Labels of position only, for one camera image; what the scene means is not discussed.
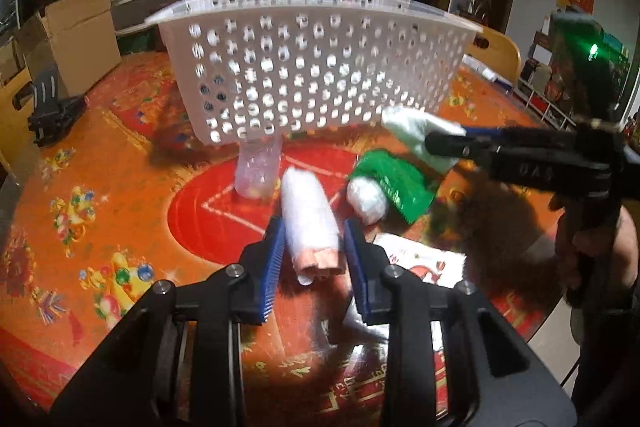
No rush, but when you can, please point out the black clamp tool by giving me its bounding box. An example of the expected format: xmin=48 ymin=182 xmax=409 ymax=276
xmin=27 ymin=66 xmax=87 ymax=145

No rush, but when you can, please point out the orange printed tablecloth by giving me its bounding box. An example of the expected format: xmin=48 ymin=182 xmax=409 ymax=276
xmin=0 ymin=52 xmax=576 ymax=427

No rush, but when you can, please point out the wooden chair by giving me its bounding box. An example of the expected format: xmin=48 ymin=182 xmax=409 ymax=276
xmin=462 ymin=29 xmax=522 ymax=85

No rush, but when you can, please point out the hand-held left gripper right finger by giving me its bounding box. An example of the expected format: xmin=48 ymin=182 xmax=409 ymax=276
xmin=342 ymin=219 xmax=576 ymax=427

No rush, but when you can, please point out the clear plastic wrapper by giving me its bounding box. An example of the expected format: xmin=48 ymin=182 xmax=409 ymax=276
xmin=325 ymin=294 xmax=446 ymax=408

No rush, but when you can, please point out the clear plastic bottle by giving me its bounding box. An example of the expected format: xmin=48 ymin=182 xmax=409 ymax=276
xmin=235 ymin=138 xmax=283 ymax=200

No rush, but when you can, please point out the small white plastic bag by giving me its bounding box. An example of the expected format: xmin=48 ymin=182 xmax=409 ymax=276
xmin=346 ymin=176 xmax=390 ymax=226

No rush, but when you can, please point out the pink and white roll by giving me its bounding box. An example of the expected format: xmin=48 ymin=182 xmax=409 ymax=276
xmin=279 ymin=167 xmax=347 ymax=287

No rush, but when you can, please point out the white plastic packet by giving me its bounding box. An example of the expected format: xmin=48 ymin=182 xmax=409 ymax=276
xmin=381 ymin=107 xmax=466 ymax=175

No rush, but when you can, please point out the low cluttered shelf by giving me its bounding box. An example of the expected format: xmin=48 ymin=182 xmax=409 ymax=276
xmin=517 ymin=14 xmax=633 ymax=130

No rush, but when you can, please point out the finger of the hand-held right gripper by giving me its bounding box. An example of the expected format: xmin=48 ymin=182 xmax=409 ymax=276
xmin=424 ymin=132 xmax=501 ymax=164
xmin=459 ymin=126 xmax=508 ymax=140

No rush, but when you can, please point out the person's right hand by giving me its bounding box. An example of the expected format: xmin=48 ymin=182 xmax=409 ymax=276
xmin=554 ymin=207 xmax=640 ymax=303

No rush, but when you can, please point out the green plastic packet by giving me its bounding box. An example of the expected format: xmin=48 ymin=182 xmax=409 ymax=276
xmin=350 ymin=148 xmax=438 ymax=226

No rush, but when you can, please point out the white perforated plastic basket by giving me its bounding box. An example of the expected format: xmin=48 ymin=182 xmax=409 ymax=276
xmin=145 ymin=0 xmax=484 ymax=145

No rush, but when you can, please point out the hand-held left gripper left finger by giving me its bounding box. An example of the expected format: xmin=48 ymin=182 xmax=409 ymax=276
xmin=50 ymin=217 xmax=288 ymax=427

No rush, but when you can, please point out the brown cardboard box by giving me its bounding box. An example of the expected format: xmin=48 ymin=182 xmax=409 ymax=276
xmin=14 ymin=0 xmax=123 ymax=100

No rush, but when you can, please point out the red and white flat packet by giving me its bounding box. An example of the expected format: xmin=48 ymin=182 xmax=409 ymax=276
xmin=372 ymin=233 xmax=468 ymax=290

